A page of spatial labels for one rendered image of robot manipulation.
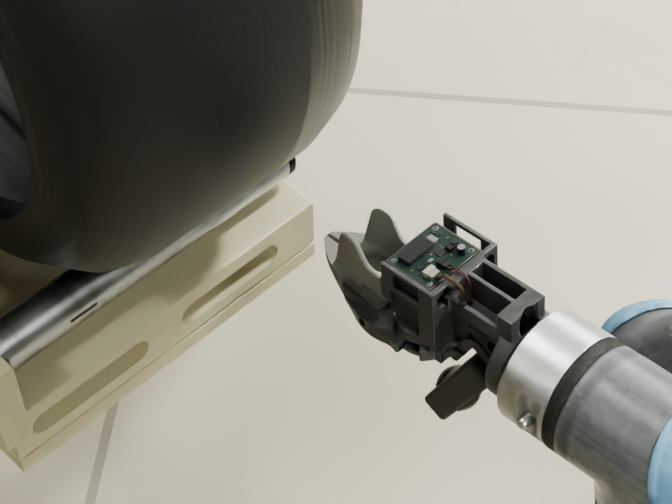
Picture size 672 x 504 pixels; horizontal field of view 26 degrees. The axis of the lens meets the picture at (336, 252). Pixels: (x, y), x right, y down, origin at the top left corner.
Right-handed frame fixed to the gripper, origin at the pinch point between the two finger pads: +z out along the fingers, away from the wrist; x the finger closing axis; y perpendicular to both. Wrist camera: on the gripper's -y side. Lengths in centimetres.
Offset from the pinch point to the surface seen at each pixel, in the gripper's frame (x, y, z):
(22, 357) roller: 21.5, -7.7, 17.3
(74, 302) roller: 15.3, -6.3, 17.7
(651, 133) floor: -119, -95, 51
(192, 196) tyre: 10.1, 10.8, 4.0
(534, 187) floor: -93, -94, 57
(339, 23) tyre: -4.4, 18.9, 2.2
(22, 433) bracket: 25.0, -12.0, 14.1
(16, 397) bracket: 24.6, -7.1, 13.5
